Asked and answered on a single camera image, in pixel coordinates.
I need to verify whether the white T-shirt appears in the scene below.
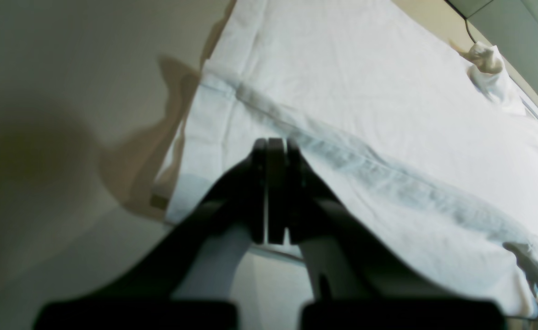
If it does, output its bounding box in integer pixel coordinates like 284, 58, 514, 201
153, 0, 538, 318

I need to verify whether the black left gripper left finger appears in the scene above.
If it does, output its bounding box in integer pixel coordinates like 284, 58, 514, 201
33, 138, 267, 330

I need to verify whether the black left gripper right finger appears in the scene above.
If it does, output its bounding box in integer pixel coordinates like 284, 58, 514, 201
267, 138, 508, 330

